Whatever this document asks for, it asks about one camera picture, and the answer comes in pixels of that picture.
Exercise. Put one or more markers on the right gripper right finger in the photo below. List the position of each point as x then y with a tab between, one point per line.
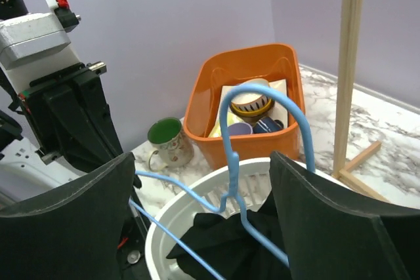
331	232

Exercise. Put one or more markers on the patterned ceramic bowl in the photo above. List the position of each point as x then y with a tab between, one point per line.
251	106

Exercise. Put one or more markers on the dark blue striped cup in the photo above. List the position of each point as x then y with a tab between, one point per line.
267	125

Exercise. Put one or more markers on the green floral mug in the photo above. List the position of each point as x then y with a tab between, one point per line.
169	143

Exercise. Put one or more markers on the wooden clothes rack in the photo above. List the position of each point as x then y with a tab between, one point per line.
351	13

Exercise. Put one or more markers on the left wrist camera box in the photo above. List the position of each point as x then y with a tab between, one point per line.
33	46

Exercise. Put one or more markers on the black skirt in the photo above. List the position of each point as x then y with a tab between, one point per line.
228	248

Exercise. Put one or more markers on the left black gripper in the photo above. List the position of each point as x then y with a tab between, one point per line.
85	136

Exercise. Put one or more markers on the white plastic laundry basket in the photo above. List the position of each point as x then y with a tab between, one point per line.
178	214

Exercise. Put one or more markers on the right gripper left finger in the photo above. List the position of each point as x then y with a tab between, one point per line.
72	231

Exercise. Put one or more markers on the purple cup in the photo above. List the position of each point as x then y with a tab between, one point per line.
240	129

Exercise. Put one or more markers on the orange plastic bin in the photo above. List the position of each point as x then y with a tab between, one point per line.
275	65

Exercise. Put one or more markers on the light blue wire hanger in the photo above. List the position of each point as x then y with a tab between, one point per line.
234	161

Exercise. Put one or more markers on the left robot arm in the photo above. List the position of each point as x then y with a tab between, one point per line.
19	158

